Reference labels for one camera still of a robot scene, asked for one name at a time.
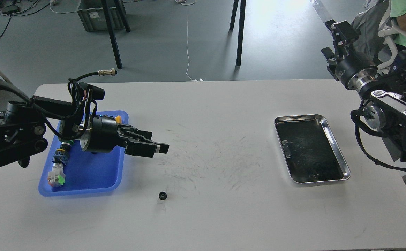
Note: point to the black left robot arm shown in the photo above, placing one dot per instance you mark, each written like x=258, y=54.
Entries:
x=25, y=122

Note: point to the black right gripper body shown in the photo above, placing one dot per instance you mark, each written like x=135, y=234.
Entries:
x=354, y=71

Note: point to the white office chair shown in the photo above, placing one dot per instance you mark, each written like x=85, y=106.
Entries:
x=395, y=35

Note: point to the grey backpack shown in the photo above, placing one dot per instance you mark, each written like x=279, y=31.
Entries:
x=368, y=24

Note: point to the white green switch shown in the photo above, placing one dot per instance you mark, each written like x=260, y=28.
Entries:
x=56, y=177

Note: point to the black table leg left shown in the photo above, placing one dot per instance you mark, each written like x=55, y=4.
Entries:
x=110, y=29

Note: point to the black table leg right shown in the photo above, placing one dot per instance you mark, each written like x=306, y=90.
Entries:
x=242, y=16

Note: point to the blue black switch block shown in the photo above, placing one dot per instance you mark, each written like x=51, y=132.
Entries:
x=61, y=156

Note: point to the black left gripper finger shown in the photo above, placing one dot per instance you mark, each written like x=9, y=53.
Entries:
x=145, y=148
x=127, y=132

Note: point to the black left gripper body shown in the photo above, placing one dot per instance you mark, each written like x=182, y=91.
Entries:
x=101, y=135

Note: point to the grey plastic crate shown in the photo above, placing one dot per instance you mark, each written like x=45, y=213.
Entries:
x=91, y=14

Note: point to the green push button switch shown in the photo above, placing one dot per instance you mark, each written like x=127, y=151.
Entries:
x=66, y=145

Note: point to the blue plastic tray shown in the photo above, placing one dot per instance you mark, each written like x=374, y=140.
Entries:
x=85, y=172

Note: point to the silver metal tray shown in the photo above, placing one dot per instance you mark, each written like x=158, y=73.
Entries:
x=310, y=150

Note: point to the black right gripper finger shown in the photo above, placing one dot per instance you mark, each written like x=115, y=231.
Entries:
x=344, y=35
x=330, y=56

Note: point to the black table leg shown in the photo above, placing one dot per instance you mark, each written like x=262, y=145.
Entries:
x=110, y=29
x=242, y=16

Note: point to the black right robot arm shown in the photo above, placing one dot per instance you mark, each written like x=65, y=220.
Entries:
x=382, y=112

